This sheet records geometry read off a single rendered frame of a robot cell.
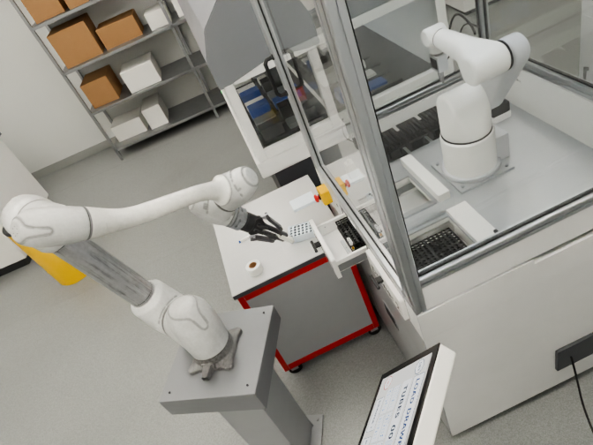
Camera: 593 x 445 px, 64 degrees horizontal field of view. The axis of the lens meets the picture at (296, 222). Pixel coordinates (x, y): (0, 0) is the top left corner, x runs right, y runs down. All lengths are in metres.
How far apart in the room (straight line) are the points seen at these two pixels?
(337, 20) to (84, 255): 1.08
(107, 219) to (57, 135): 4.93
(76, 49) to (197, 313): 4.16
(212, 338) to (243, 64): 1.30
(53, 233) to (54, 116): 4.91
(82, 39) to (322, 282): 3.92
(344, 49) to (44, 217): 0.89
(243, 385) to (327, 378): 1.00
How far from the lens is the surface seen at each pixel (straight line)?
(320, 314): 2.42
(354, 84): 1.05
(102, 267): 1.70
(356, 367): 2.65
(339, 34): 1.01
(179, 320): 1.69
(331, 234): 2.09
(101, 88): 5.60
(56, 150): 6.48
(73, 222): 1.44
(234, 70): 2.40
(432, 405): 1.15
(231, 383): 1.76
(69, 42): 5.49
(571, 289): 1.95
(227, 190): 1.56
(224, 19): 2.33
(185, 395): 1.84
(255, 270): 2.16
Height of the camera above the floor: 2.21
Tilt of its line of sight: 38 degrees down
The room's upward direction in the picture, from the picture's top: 25 degrees counter-clockwise
